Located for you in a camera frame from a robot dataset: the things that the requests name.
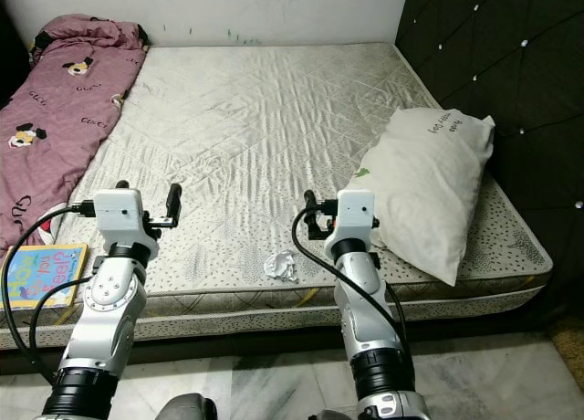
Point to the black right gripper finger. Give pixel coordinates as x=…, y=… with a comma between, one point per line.
x=310, y=204

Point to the colourful children's book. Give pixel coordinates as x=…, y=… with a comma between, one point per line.
x=55, y=274

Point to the grey robot right leg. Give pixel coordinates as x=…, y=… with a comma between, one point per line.
x=328, y=416

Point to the grey robot left leg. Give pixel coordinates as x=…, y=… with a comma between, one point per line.
x=187, y=408

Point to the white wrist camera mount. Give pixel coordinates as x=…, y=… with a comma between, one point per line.
x=356, y=210
x=117, y=215

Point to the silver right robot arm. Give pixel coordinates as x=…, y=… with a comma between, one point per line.
x=370, y=320

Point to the black tufted headboard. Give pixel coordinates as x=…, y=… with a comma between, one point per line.
x=502, y=55

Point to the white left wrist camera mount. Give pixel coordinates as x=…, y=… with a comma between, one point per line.
x=117, y=215

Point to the grey robot leg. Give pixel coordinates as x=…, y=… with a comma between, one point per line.
x=328, y=416
x=187, y=408

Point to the pink cartoon print blanket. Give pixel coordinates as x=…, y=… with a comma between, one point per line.
x=55, y=119

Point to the white pillow with lettering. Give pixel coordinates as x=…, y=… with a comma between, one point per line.
x=429, y=173

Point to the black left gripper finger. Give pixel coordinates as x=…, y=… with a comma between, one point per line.
x=173, y=203
x=121, y=185

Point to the white quilted mattress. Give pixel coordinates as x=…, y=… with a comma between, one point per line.
x=255, y=137

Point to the white tissue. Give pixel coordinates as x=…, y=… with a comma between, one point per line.
x=279, y=266

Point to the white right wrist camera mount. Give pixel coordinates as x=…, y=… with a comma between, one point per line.
x=356, y=210

